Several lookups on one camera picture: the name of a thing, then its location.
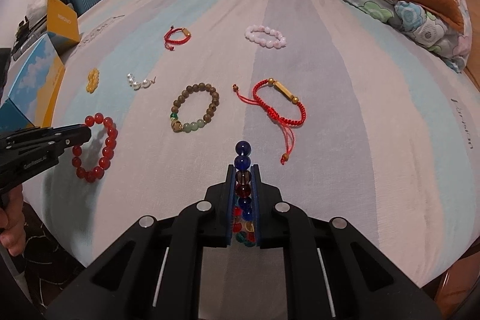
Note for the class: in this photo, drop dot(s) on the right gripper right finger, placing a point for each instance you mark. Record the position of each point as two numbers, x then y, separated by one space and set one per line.
281 225

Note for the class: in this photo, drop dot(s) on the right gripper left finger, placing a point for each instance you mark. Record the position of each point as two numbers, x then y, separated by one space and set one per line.
206 223

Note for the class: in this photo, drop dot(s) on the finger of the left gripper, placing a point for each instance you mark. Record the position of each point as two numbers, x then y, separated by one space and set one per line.
29 147

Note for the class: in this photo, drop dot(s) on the left hand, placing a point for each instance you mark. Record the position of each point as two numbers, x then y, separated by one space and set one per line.
13 236

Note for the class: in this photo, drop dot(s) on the white pearl jewelry piece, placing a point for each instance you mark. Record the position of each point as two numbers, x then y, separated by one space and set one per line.
139 84

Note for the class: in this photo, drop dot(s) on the blue yellow cardboard box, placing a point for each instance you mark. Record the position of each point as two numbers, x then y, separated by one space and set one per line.
34 81

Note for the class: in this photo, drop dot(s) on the striped bed sheet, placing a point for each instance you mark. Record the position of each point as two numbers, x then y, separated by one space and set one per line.
345 115

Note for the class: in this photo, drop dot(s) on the floral blanket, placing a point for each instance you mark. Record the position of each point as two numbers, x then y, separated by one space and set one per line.
427 29

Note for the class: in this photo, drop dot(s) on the grey suitcase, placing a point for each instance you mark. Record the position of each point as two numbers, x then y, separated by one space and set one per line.
27 33

